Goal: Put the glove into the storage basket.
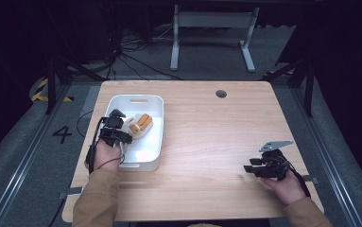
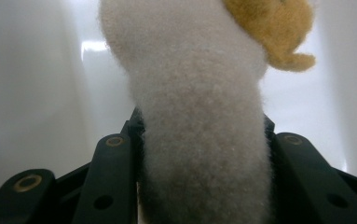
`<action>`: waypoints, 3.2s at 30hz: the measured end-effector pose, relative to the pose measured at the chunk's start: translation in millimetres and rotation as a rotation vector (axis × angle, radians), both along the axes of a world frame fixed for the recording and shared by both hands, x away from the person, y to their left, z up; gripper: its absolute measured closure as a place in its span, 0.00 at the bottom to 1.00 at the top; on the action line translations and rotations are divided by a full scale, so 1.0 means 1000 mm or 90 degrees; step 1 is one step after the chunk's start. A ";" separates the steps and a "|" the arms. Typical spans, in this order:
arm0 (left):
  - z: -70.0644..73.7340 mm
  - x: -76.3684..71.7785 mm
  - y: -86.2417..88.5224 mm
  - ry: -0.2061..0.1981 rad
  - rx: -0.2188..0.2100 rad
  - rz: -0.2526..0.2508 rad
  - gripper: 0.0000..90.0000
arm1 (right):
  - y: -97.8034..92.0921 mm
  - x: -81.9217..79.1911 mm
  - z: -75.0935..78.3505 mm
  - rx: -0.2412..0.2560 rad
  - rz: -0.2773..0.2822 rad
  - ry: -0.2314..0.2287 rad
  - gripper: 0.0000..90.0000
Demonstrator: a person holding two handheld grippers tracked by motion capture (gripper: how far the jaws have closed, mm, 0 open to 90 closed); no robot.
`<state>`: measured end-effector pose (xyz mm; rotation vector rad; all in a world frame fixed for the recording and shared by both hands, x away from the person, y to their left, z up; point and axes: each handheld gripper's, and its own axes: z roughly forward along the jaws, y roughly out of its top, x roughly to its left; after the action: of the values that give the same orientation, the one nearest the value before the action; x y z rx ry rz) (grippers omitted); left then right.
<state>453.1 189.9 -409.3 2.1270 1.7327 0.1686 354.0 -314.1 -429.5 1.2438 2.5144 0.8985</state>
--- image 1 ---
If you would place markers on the aluminium floor rail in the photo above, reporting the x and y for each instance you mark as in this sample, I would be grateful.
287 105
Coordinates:
330 164
24 157

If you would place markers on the small metal table bracket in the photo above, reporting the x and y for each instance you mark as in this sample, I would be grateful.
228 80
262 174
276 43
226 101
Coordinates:
313 179
71 191

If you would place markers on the yellow black hazard tape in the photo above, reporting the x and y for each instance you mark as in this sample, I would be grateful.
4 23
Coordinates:
40 91

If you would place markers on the grey metal desk frame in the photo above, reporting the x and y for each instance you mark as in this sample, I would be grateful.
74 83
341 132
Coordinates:
213 19

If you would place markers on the white plastic bin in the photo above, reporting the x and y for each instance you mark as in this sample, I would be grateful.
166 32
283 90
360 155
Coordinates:
147 148

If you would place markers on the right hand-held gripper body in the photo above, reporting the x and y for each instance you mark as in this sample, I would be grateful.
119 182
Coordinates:
274 165

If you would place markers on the beige glove with bear patch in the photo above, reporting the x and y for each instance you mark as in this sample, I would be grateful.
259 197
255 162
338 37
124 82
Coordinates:
141 123

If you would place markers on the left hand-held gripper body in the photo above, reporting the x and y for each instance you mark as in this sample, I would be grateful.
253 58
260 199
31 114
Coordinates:
107 134

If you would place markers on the person's left hand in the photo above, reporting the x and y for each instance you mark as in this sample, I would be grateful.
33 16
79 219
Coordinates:
106 159

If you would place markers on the person's right hand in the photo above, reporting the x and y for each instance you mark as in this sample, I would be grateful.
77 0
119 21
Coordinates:
290 190

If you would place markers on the black metal stand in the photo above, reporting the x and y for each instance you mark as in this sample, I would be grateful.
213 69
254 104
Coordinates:
52 85
308 85

